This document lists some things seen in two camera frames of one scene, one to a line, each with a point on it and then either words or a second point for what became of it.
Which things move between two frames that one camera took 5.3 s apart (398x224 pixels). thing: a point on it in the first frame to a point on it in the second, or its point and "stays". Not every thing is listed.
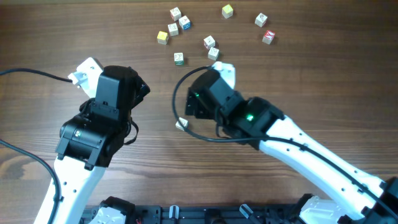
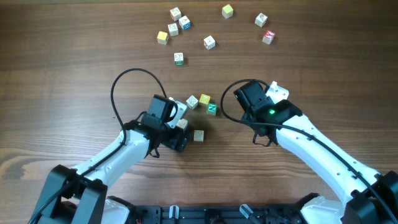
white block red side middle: (209, 42) stays
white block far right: (260, 20) stays
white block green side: (179, 58) stays
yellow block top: (227, 11) stays
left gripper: (142, 89) to (171, 141)
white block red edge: (173, 29) stays
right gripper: (193, 101) to (246, 117)
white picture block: (184, 122) stays
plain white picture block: (213, 53) to (198, 135)
